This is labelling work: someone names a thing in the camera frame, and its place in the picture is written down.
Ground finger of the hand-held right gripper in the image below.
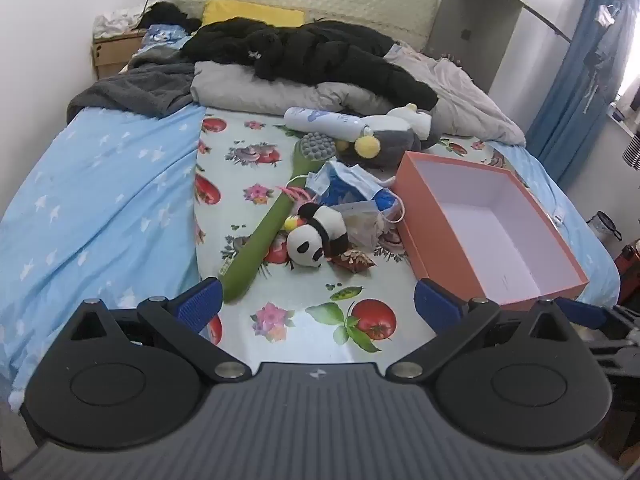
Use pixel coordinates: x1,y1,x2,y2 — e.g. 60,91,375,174
556,297,614,331

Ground panda plush toy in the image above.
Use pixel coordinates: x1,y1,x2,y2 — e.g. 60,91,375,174
285,203,351,268

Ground dark hanging garment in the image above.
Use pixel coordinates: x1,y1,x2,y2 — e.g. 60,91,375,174
590,0,634,91

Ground white crumpled clothes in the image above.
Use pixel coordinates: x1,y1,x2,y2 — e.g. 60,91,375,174
93,4,146,38

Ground red and black bag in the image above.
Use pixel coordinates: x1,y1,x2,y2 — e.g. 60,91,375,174
617,242,640,306

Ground dark clothes rail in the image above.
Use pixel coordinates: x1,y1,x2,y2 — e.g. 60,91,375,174
520,2,574,42

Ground blue patterned packet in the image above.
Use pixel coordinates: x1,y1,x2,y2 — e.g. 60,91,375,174
141,25,188,46

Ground dark grey fleece blanket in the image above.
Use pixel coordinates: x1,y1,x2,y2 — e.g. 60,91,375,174
66,55,201,126

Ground brown snack packet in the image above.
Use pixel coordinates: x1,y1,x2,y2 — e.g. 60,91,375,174
327,247,377,272

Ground blue curtain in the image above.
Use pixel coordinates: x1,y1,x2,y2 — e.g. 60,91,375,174
525,0,636,191

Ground black wire basket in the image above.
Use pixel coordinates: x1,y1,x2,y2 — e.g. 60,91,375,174
587,211,623,241

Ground clear plastic bag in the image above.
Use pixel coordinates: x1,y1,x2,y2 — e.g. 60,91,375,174
330,202,387,251

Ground white spray bottle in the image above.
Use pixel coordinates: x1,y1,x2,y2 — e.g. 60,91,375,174
283,106,373,143

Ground yellow pillow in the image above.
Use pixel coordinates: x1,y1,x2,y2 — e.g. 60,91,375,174
201,0,306,28

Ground grey penguin plush toy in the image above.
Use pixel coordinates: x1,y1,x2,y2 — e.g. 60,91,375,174
336,103,443,171

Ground blue face mask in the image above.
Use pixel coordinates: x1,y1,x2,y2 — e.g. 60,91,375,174
327,161,407,225

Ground beige duvet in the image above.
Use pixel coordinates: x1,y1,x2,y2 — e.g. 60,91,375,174
385,42,526,147

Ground orange cardboard box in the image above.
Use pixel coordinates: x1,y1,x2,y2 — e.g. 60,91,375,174
391,151,589,312

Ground floral fruit print sheet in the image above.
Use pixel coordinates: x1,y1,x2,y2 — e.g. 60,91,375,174
192,106,506,351

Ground green long-handled bath brush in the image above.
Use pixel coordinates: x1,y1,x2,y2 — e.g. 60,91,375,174
218,131,337,304

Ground black fluffy garment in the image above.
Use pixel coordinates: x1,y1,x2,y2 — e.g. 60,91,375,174
137,1,201,33

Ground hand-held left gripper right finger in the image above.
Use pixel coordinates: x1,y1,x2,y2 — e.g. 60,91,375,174
385,277,574,381

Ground black puffer jacket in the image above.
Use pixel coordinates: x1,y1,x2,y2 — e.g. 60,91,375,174
180,19,438,111

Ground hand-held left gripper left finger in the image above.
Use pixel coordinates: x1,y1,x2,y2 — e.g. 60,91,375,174
70,276,252,381

